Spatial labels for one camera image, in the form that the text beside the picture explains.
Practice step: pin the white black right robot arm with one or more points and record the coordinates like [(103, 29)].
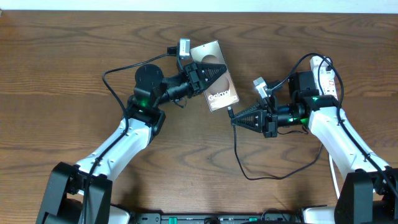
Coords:
[(367, 195)]

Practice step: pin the white power strip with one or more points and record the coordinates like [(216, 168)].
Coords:
[(324, 76)]

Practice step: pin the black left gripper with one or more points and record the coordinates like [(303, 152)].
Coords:
[(196, 76)]

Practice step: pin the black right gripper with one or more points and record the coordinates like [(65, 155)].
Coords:
[(265, 120)]

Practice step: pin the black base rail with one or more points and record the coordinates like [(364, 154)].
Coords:
[(156, 218)]

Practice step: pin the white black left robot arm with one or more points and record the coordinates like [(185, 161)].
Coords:
[(81, 193)]

